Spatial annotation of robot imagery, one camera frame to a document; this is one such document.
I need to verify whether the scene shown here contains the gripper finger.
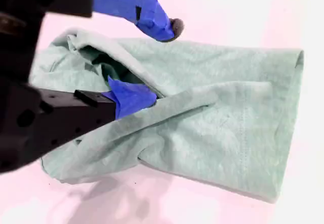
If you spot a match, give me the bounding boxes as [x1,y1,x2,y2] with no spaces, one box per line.
[57,0,185,43]
[37,76,157,159]

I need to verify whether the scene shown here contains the pale green T-shirt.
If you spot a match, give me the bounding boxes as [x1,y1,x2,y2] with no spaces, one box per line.
[29,27,305,204]

